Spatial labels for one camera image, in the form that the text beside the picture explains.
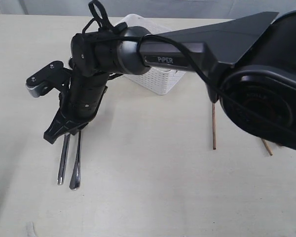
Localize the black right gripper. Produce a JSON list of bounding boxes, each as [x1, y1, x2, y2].
[[43, 71, 109, 144]]

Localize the silver table knife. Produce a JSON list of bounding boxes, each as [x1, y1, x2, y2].
[[57, 133, 71, 185]]

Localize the silver metal fork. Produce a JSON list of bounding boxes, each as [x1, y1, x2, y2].
[[69, 131, 81, 190]]

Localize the white perforated plastic basket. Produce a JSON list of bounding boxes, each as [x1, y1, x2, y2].
[[120, 14, 185, 95]]

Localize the dark wooden chopstick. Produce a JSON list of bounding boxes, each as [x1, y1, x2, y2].
[[212, 103, 217, 150]]

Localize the light wooden chopstick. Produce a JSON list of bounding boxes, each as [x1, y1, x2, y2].
[[261, 139, 273, 156]]

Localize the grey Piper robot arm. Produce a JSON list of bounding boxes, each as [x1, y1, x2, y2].
[[44, 11, 296, 150]]

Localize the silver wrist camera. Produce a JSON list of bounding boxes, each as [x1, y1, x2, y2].
[[26, 61, 72, 98]]

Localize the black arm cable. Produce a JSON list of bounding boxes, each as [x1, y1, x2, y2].
[[81, 0, 296, 139]]

